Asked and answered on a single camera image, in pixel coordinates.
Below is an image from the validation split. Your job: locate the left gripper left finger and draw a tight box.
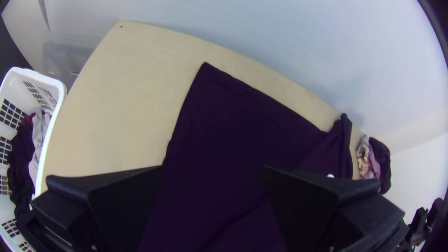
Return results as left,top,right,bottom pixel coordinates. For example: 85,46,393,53
31,165,165,252

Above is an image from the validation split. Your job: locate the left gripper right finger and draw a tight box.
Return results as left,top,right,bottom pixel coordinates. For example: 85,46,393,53
259,164,408,252

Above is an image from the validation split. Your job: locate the dark t-shirt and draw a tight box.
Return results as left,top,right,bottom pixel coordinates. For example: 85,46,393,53
136,62,354,252

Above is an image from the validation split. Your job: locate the heap of clothes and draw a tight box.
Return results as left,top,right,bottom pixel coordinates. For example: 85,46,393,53
7,110,53,217

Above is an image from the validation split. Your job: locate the white laundry basket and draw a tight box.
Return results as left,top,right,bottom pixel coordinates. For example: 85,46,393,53
0,66,68,252

